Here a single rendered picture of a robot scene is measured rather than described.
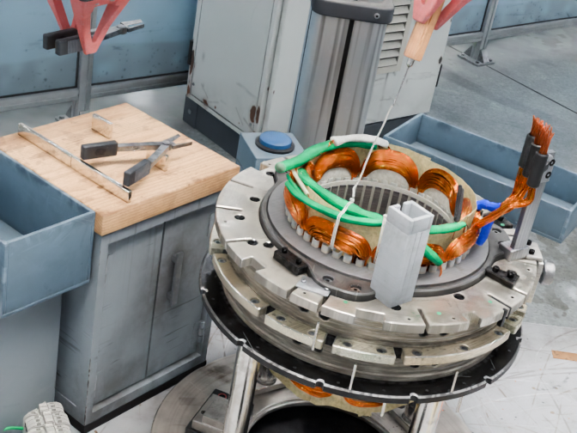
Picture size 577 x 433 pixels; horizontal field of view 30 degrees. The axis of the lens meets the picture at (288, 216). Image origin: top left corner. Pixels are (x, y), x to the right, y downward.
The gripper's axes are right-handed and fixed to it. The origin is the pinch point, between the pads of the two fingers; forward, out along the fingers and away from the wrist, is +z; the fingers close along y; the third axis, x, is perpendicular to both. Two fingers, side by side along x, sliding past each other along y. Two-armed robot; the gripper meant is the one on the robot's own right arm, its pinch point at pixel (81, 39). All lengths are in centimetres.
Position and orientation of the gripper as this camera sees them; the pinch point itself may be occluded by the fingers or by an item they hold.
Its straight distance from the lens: 116.2
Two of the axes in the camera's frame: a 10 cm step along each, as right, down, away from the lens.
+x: 6.6, -3.2, 6.8
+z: -1.8, 8.1, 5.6
